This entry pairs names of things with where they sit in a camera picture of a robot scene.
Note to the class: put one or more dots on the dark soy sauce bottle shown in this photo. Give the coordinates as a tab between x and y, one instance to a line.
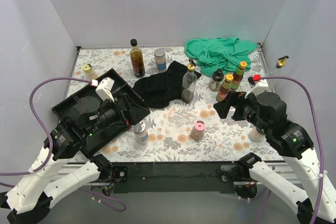
137	59

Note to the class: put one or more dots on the black compartment tray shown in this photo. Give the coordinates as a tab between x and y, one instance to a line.
78	130

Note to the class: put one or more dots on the yellow cap spice bottle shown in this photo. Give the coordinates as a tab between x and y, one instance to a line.
89	72

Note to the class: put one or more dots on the rear yellow cap sauce bottle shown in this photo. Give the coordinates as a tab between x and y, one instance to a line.
238	75

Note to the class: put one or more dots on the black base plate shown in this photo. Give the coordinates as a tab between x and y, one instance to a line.
164	177

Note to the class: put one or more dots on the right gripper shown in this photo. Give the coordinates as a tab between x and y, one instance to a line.
237	107

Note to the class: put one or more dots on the white spice jar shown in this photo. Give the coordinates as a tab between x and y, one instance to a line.
256	136

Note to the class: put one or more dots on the silver lid spice jar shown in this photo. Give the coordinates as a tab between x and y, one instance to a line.
140	133

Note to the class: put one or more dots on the black cap spice jar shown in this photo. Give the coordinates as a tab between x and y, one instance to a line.
216	80

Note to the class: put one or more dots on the black cloth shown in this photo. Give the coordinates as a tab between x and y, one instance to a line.
158	90

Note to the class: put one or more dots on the yellow cap sauce bottle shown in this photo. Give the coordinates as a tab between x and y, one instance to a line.
238	75
224	88

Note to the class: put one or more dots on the pink cap spice bottle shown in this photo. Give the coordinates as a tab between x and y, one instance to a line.
198	130

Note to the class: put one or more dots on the green cloth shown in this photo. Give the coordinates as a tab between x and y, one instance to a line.
225	54

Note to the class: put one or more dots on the gold spout glass bottle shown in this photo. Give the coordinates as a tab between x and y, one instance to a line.
189	82

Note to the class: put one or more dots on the front yellow cap sauce bottle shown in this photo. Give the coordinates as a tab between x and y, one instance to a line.
224	88

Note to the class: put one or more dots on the tall gold spout bottle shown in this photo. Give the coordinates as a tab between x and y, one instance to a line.
275	70

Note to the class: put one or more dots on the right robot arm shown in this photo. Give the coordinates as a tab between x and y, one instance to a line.
314	202

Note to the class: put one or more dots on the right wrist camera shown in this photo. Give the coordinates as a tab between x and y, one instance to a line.
257	85

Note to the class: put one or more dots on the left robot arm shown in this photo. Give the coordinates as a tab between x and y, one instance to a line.
31	200

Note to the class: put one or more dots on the blue label spice jar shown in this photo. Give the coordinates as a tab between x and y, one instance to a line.
160	60

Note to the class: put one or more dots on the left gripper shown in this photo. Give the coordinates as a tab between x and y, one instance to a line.
125	107

